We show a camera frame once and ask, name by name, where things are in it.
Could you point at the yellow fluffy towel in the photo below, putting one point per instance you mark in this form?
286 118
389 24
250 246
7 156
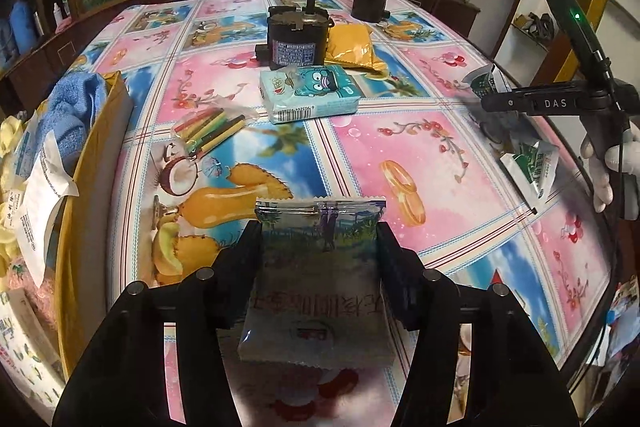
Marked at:
13 144

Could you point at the black motor with tape roll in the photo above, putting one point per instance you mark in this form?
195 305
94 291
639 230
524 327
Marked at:
370 11

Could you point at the yellow snack packet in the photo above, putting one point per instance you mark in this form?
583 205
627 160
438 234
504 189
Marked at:
350 46

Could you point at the white lemon print tissue pack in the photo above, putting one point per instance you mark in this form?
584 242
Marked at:
27 353

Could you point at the green white medicine sachet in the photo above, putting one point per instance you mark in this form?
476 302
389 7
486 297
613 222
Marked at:
532 167

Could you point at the pink fluffy sock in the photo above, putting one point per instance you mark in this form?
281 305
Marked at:
40 297

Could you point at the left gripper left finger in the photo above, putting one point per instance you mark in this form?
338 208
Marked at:
120 378

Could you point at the black motor with shaft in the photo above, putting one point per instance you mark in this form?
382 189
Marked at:
295 36

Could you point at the large blue towel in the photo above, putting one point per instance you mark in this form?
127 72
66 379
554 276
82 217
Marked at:
71 110

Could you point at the colourful printed tablecloth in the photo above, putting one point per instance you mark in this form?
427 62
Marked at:
418 138

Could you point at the landscape print tissue pack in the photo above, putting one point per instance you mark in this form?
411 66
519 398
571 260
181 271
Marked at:
317 298

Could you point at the teal cartoon tissue pack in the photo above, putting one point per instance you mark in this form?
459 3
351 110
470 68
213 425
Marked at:
300 93

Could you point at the pack of coloured crayons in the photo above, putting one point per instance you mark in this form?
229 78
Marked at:
201 131

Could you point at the silver medicine sachet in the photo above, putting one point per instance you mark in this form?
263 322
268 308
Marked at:
46 189

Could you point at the white gloved right hand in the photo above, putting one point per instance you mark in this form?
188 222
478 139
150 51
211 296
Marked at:
601 170

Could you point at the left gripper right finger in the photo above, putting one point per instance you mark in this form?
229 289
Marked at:
514 380

